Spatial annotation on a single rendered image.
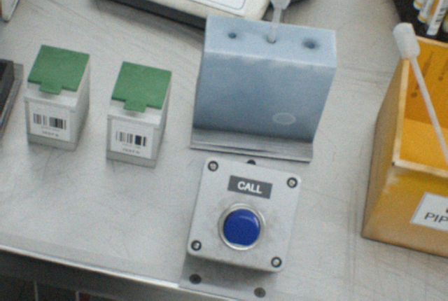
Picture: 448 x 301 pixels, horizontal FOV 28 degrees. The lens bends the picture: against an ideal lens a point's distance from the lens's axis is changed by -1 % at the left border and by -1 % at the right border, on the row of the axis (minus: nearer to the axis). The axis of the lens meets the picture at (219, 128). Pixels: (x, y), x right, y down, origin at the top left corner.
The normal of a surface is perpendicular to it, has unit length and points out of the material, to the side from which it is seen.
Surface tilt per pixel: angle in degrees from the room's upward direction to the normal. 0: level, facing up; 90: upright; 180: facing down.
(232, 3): 25
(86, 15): 0
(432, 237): 90
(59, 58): 0
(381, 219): 90
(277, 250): 30
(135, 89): 0
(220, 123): 90
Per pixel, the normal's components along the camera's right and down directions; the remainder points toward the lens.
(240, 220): -0.08, 0.34
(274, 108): -0.05, 0.77
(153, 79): 0.12, -0.62
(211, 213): 0.02, -0.17
